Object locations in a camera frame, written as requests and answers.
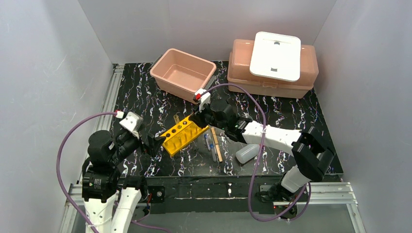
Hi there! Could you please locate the yellow test tube rack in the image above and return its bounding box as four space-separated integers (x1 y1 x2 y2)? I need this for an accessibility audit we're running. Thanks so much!
161 117 210 157

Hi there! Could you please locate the clear glass test tube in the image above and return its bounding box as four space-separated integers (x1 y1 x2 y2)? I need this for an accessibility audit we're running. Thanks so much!
173 114 180 124

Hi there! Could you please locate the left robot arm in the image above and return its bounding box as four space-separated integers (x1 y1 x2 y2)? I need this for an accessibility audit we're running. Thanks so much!
82 129 166 233

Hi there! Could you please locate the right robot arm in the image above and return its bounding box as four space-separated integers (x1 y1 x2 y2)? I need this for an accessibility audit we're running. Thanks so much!
189 100 336 200

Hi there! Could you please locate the wooden stick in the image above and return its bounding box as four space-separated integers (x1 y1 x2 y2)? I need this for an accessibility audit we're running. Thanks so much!
211 127 223 163

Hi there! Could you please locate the blue capped plastic pipette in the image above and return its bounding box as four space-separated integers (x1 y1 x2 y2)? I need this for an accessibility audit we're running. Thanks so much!
204 133 218 162

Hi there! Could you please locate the white squeeze bottle red cap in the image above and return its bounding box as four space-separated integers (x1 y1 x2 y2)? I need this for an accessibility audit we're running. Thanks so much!
235 144 260 164

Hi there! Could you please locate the large pink lidded box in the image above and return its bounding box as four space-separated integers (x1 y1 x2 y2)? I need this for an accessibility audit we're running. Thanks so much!
227 39 319 99

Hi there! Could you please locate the open pink plastic bin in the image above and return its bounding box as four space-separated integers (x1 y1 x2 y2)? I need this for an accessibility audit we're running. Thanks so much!
150 49 216 103

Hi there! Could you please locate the white rectangular lid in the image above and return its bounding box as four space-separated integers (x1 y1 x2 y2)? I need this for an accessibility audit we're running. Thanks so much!
249 32 301 82

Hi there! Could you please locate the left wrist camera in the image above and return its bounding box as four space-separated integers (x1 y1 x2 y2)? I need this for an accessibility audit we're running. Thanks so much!
120 112 143 139

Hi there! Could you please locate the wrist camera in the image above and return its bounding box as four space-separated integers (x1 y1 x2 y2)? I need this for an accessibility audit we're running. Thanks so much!
120 112 143 139
193 88 211 112

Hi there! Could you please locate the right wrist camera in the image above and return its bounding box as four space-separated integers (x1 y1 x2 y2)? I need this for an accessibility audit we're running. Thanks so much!
193 88 211 112

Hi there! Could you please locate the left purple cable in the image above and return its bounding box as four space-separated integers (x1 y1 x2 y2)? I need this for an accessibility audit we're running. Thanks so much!
56 111 172 233

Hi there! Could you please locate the purple cable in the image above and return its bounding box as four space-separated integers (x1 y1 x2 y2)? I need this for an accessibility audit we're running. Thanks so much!
56 111 172 233
201 83 312 223

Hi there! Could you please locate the aluminium frame rail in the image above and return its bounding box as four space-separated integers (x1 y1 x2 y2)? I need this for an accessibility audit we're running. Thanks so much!
56 64 125 233

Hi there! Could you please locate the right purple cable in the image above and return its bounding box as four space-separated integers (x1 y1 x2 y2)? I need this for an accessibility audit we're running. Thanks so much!
201 83 312 223

